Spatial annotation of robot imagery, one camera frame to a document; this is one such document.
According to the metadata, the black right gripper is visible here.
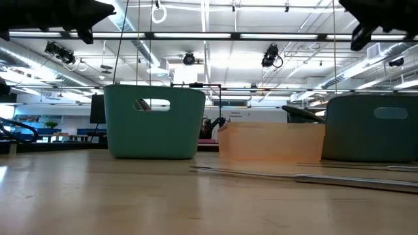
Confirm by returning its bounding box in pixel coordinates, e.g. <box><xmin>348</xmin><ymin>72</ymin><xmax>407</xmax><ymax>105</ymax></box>
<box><xmin>338</xmin><ymin>0</ymin><xmax>408</xmax><ymax>52</ymax></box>

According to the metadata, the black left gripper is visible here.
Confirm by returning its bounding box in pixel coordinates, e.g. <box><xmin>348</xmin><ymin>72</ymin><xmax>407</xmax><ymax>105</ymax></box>
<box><xmin>39</xmin><ymin>0</ymin><xmax>117</xmax><ymax>45</ymax></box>

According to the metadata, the silver table knife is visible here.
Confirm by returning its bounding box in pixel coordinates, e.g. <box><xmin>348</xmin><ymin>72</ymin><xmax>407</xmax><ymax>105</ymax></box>
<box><xmin>188</xmin><ymin>164</ymin><xmax>418</xmax><ymax>194</ymax></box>

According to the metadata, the black monitor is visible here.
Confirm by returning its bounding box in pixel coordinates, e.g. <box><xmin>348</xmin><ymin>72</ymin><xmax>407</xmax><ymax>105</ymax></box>
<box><xmin>89</xmin><ymin>93</ymin><xmax>107</xmax><ymax>125</ymax></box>

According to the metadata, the LED light bar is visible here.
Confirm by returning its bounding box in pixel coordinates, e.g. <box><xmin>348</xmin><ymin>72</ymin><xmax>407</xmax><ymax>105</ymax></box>
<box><xmin>8</xmin><ymin>31</ymin><xmax>418</xmax><ymax>42</ymax></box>

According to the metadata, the blue bench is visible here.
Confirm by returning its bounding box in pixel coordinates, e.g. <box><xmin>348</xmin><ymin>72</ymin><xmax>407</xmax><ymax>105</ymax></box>
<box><xmin>19</xmin><ymin>127</ymin><xmax>63</xmax><ymax>135</ymax></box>
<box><xmin>76</xmin><ymin>128</ymin><xmax>107</xmax><ymax>136</ymax></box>

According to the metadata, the low wooden table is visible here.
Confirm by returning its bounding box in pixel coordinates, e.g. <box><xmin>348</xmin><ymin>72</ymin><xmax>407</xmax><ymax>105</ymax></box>
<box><xmin>37</xmin><ymin>132</ymin><xmax>89</xmax><ymax>143</ymax></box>

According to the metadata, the dark teal plastic bin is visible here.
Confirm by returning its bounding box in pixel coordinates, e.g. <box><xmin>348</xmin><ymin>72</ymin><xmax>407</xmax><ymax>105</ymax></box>
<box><xmin>287</xmin><ymin>93</ymin><xmax>418</xmax><ymax>163</ymax></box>

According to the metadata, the light teal plastic bin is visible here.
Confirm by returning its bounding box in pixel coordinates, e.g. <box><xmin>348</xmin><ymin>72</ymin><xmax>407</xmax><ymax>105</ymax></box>
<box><xmin>103</xmin><ymin>84</ymin><xmax>206</xmax><ymax>160</ymax></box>

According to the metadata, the white banner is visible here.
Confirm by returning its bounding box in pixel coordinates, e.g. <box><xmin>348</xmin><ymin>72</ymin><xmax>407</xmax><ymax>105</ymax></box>
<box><xmin>224</xmin><ymin>108</ymin><xmax>289</xmax><ymax>124</ymax></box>

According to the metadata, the orange translucent plastic tray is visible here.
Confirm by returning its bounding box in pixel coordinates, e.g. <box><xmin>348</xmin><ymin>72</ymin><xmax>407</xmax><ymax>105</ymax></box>
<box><xmin>217</xmin><ymin>121</ymin><xmax>327</xmax><ymax>163</ymax></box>

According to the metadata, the long black cable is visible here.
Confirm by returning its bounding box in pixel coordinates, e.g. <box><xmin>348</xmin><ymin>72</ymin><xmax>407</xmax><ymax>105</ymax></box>
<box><xmin>112</xmin><ymin>0</ymin><xmax>130</xmax><ymax>86</ymax></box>

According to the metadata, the black ceiling camera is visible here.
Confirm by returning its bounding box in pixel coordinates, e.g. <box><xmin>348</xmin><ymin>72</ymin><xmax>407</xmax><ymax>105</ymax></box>
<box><xmin>387</xmin><ymin>56</ymin><xmax>406</xmax><ymax>68</ymax></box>
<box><xmin>182</xmin><ymin>51</ymin><xmax>197</xmax><ymax>67</ymax></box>
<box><xmin>44</xmin><ymin>40</ymin><xmax>77</xmax><ymax>65</ymax></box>
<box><xmin>260</xmin><ymin>43</ymin><xmax>283</xmax><ymax>70</ymax></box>

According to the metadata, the silver ventilation duct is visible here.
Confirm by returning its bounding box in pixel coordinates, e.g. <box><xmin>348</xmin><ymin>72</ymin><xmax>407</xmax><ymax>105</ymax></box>
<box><xmin>321</xmin><ymin>42</ymin><xmax>418</xmax><ymax>89</ymax></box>
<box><xmin>107</xmin><ymin>0</ymin><xmax>164</xmax><ymax>68</ymax></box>
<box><xmin>0</xmin><ymin>45</ymin><xmax>102</xmax><ymax>88</ymax></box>

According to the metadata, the white cable ring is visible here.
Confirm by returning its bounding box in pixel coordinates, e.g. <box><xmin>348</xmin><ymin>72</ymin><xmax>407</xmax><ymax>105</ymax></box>
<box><xmin>150</xmin><ymin>0</ymin><xmax>168</xmax><ymax>25</ymax></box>

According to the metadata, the black sleeved cable bundle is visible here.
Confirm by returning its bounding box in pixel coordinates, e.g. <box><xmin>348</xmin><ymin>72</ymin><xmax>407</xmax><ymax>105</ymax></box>
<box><xmin>0</xmin><ymin>116</ymin><xmax>39</xmax><ymax>144</ymax></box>

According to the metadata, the black aluminium rig frame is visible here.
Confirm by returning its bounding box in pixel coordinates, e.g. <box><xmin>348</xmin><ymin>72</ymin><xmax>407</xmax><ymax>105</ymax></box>
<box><xmin>0</xmin><ymin>140</ymin><xmax>219</xmax><ymax>157</ymax></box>

